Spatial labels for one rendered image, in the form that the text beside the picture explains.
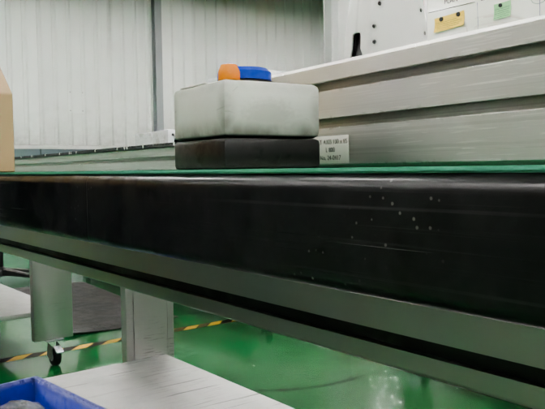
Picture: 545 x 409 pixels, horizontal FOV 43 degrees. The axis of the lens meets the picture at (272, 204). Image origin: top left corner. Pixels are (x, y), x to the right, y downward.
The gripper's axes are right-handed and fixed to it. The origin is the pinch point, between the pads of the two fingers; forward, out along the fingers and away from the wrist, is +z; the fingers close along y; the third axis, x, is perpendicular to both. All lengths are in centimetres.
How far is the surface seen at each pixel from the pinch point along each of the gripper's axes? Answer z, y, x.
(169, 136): -2, -10, -86
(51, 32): -227, -275, -1122
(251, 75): -0.6, 32.6, 21.0
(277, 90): 0.7, 31.8, 23.1
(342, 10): -191, -501, -624
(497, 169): 6, 42, 50
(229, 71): -0.4, 35.4, 22.8
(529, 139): 4.6, 24.1, 37.8
